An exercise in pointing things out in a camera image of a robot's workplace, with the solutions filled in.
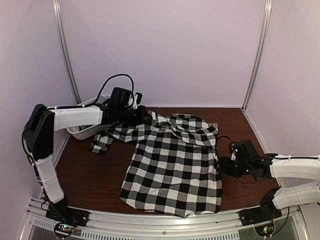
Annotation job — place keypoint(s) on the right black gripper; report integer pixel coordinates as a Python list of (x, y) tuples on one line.
[(224, 167)]

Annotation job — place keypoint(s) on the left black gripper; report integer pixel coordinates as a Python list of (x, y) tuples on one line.
[(141, 119)]

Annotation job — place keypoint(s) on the black white plaid shirt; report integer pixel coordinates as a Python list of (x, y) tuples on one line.
[(172, 170)]

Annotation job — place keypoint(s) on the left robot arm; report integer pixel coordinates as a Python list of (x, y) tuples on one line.
[(122, 107)]

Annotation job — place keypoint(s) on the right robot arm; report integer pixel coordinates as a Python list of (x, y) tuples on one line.
[(245, 160)]

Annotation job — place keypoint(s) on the white plastic bin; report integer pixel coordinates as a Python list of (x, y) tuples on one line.
[(86, 131)]

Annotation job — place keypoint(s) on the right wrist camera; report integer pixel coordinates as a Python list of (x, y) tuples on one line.
[(232, 150)]

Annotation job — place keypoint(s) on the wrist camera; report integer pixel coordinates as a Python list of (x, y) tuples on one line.
[(137, 100), (232, 150)]

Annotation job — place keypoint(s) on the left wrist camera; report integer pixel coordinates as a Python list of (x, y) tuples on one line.
[(137, 100)]

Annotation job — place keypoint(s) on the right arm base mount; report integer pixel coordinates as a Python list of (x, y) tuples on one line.
[(257, 215)]

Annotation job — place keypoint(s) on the aluminium front rail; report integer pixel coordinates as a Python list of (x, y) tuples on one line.
[(225, 225)]

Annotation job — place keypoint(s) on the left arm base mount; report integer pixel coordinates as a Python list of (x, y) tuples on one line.
[(72, 216)]

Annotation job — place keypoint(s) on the left aluminium post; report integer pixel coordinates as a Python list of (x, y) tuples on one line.
[(64, 50)]

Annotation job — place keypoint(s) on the aluminium post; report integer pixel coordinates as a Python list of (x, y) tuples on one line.
[(64, 50), (264, 31)]

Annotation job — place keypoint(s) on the right aluminium post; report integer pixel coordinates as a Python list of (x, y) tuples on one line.
[(264, 31)]

